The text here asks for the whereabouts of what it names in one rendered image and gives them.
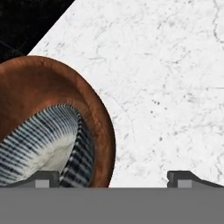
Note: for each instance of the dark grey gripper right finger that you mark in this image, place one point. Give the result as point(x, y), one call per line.
point(180, 176)

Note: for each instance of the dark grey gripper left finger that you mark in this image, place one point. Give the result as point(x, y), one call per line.
point(46, 176)

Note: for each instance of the blue striped white bowl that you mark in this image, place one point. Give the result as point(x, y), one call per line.
point(43, 137)

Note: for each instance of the brown wooden bowl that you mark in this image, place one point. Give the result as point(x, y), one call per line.
point(35, 84)

